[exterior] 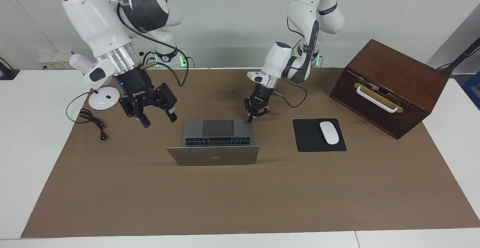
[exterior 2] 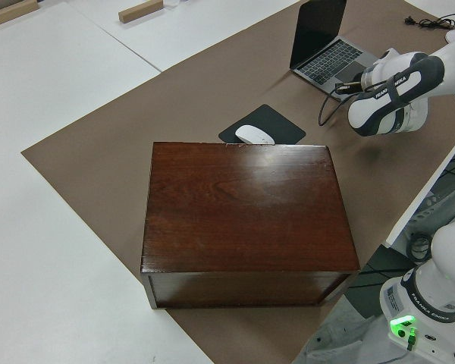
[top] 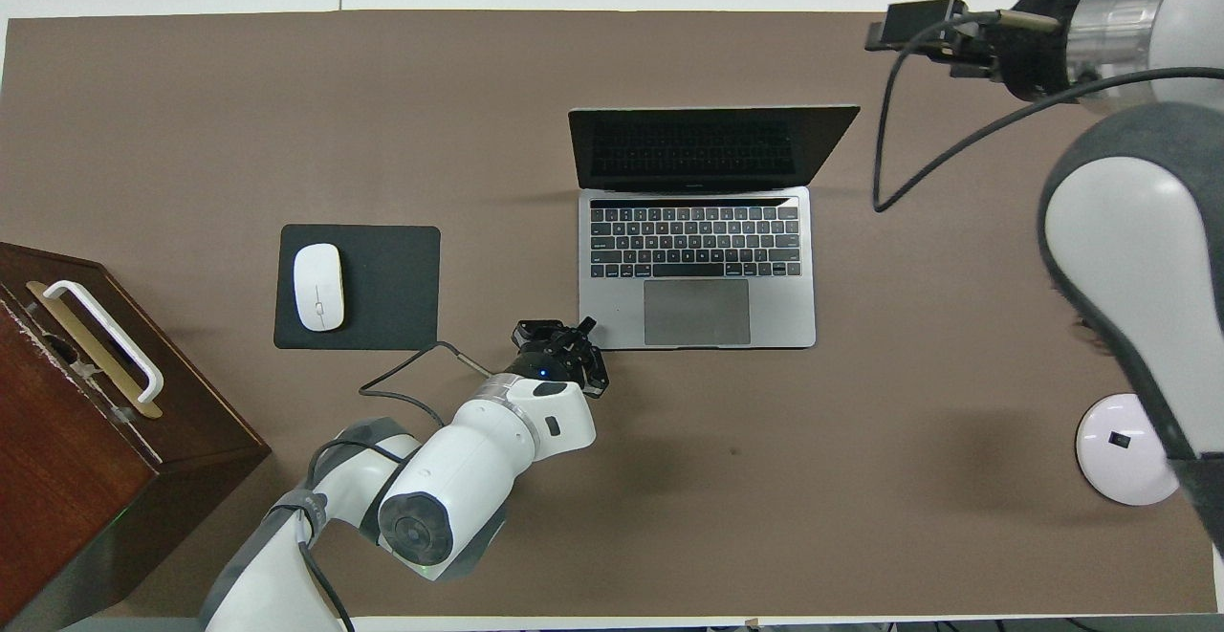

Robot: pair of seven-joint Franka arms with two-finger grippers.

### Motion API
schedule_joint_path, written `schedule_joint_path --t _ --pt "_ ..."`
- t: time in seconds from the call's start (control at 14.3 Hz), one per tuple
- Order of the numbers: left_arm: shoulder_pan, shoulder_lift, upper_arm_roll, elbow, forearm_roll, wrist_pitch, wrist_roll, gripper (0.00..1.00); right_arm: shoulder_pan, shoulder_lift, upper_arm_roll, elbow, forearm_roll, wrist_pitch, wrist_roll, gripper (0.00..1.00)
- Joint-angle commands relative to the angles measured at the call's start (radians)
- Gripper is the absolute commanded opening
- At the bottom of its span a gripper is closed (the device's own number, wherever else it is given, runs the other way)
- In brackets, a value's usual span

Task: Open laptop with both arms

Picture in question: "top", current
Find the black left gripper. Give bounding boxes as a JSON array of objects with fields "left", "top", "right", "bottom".
[{"left": 507, "top": 316, "right": 610, "bottom": 400}]

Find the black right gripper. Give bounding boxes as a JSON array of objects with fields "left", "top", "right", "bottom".
[{"left": 864, "top": 0, "right": 1092, "bottom": 103}]

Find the silver grey laptop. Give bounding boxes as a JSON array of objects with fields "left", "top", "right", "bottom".
[{"left": 568, "top": 104, "right": 862, "bottom": 351}]

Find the large brown table mat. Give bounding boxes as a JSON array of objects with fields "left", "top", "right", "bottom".
[{"left": 0, "top": 11, "right": 1217, "bottom": 619}]

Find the black mouse pad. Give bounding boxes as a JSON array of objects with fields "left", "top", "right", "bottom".
[{"left": 273, "top": 224, "right": 442, "bottom": 352}]

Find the white computer mouse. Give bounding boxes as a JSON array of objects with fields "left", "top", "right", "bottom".
[{"left": 293, "top": 243, "right": 345, "bottom": 333}]

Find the white desk lamp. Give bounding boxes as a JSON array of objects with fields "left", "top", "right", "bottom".
[{"left": 1076, "top": 393, "right": 1183, "bottom": 507}]

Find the dark wooden box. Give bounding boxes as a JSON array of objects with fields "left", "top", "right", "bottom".
[{"left": 0, "top": 242, "right": 272, "bottom": 632}]

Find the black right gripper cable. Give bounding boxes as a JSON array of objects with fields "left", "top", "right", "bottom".
[{"left": 871, "top": 9, "right": 1224, "bottom": 214}]

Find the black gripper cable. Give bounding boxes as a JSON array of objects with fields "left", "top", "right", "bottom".
[
  {"left": 358, "top": 339, "right": 494, "bottom": 428},
  {"left": 871, "top": 9, "right": 1224, "bottom": 214}
]

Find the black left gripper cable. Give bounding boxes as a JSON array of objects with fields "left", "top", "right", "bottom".
[{"left": 358, "top": 339, "right": 494, "bottom": 428}]

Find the white box handle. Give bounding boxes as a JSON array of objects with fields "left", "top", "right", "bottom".
[{"left": 43, "top": 280, "right": 165, "bottom": 405}]

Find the gold handle plate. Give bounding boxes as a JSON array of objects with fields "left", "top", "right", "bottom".
[{"left": 26, "top": 280, "right": 164, "bottom": 420}]

